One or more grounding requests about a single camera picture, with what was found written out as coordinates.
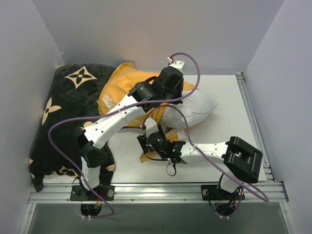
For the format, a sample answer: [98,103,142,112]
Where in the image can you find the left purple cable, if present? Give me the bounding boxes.
[48,52,201,218]

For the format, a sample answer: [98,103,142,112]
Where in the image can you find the aluminium rail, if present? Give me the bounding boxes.
[28,182,290,204]
[236,72,283,183]

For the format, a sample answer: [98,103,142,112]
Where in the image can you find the purple cable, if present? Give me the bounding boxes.
[48,52,201,218]
[142,105,270,218]

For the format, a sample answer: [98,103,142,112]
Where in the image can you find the blue and yellow pillowcase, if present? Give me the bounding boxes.
[97,62,200,163]

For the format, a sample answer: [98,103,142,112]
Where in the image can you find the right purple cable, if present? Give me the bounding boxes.
[142,105,270,218]

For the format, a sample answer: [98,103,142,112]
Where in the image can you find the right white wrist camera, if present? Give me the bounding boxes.
[142,117,158,137]

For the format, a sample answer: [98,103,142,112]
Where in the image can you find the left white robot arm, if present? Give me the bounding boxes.
[77,61,184,200]

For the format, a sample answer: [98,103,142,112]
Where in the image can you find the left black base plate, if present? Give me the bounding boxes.
[69,185,115,201]

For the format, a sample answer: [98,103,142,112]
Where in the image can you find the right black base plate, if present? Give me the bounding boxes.
[200,185,240,202]

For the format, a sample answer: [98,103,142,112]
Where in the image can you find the aluminium front rail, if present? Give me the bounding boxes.
[28,182,290,204]

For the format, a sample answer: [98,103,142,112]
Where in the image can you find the black patterned plush cushion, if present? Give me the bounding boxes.
[29,64,115,192]

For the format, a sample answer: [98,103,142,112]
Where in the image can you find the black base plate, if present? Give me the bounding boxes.
[200,185,240,202]
[69,185,115,201]

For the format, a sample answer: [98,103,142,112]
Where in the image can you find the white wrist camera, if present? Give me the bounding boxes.
[167,57,186,73]
[142,117,158,137]

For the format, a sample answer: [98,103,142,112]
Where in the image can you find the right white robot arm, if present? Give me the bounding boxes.
[137,132,263,184]

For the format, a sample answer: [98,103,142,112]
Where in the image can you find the aluminium right side rail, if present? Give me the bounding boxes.
[236,72,283,183]

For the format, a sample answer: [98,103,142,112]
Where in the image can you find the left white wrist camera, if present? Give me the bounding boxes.
[167,57,186,73]

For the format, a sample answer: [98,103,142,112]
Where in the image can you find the white pillow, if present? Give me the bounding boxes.
[160,90,218,129]

